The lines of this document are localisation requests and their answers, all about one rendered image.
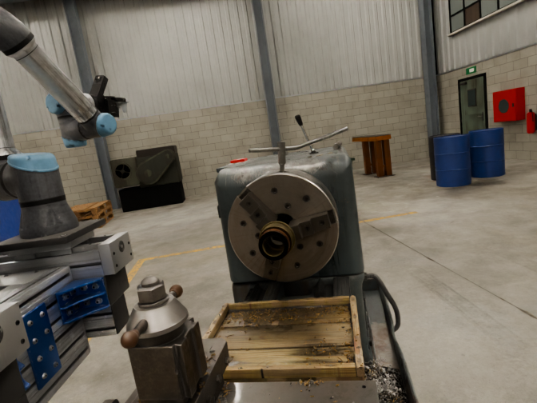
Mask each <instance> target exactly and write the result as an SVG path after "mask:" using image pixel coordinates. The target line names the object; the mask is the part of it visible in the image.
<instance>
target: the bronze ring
mask: <svg viewBox="0 0 537 403"><path fill-rule="evenodd" d="M271 236H275V237H278V238H279V239H281V240H282V241H283V244H282V245H277V244H275V243H273V242H272V241H271V239H270V237H271ZM295 240H296V239H295V234H294V232H293V230H292V228H291V227H290V226H289V225H287V224H286V223H284V222H282V221H271V222H270V223H268V224H266V225H265V226H264V227H263V228H262V230H261V232H260V236H259V244H258V246H259V250H260V252H261V254H262V255H263V256H264V257H265V258H267V259H269V260H271V261H277V260H280V259H282V258H283V257H284V256H286V255H287V254H288V253H289V252H290V251H291V250H292V248H293V246H294V245H295Z"/></svg>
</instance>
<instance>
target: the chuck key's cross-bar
mask: <svg viewBox="0 0 537 403"><path fill-rule="evenodd" d="M345 131H348V127H345V128H343V129H340V130H337V131H334V132H332V133H330V134H325V135H324V136H321V137H318V138H315V139H312V140H311V141H308V142H304V143H302V144H299V145H297V146H286V147H285V151H289V150H298V149H301V148H303V147H306V146H309V145H311V144H314V143H316V142H320V141H322V140H324V139H326V138H330V137H332V136H335V135H337V134H341V133H343V132H345ZM275 151H280V148H279V147H268V148H252V149H249V152H250V153H261V152H275Z"/></svg>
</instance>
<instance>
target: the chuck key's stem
mask: <svg viewBox="0 0 537 403"><path fill-rule="evenodd" d="M277 147H279V148H280V151H278V164H279V165H280V172H279V173H285V171H284V164H285V163H286V157H285V142H278V143H277Z"/></svg>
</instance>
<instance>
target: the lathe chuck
mask: <svg viewBox="0 0 537 403"><path fill-rule="evenodd" d="M277 172H280V171H279V170H278V171H273V172H270V173H267V174H264V175H262V176H260V177H259V178H257V179H256V180H254V181H253V182H251V183H249V184H248V185H247V186H246V187H245V188H244V189H243V190H242V191H241V193H240V194H239V195H238V196H237V197H236V199H235V200H234V202H233V204H232V207H231V209H230V212H229V219H228V232H229V240H230V242H231V245H232V248H233V250H234V252H235V254H236V255H237V256H238V258H239V259H240V260H241V262H242V263H243V264H244V265H245V266H246V267H247V268H248V269H250V270H251V271H252V272H254V273H255V274H257V275H259V276H261V277H263V274H264V270H265V261H266V258H265V257H264V256H263V255H262V254H261V252H260V250H259V246H258V244H259V236H260V230H259V229H258V228H257V227H256V225H257V224H256V223H255V222H254V221H253V220H252V219H251V218H250V217H249V216H250V214H249V213H248V212H247V211H246V210H245V209H243V208H242V207H241V206H240V205H239V203H240V202H241V199H240V198H239V197H240V196H241V195H242V194H243V193H244V192H245V190H246V189H247V188H248V189H249V190H250V191H251V192H253V193H254V194H255V195H256V196H257V197H258V198H259V199H260V200H261V201H262V202H263V203H264V204H265V205H266V206H267V207H269V208H270V209H271V211H273V212H274V214H279V213H284V214H287V215H289V216H291V217H292V218H293V219H297V218H300V217H306V216H308V215H312V214H315V213H321V212H324V211H327V210H331V209H333V211H334V214H335V217H336V222H335V223H332V224H331V228H329V229H323V230H320V231H316V232H315V233H314V234H312V235H308V236H305V237H303V239H300V240H297V241H295V245H294V246H293V248H292V250H291V251H290V252H289V253H288V254H287V255H286V256H284V257H283V258H282V260H281V264H280V270H279V273H278V277H277V280H276V281H279V282H292V281H300V280H303V279H305V278H307V277H311V276H312V275H313V274H315V273H317V272H318V271H320V270H321V269H322V268H323V267H324V266H325V265H326V264H327V263H328V261H329V260H330V259H331V257H332V255H333V254H334V252H335V249H336V246H337V242H338V238H339V217H338V212H337V208H336V204H335V202H334V200H333V198H332V196H331V194H330V193H329V192H328V191H327V190H326V188H325V187H324V186H323V185H322V184H321V183H319V182H318V181H317V180H316V179H315V178H312V177H311V176H309V175H307V174H303V173H301V172H298V171H294V170H285V172H286V173H277Z"/></svg>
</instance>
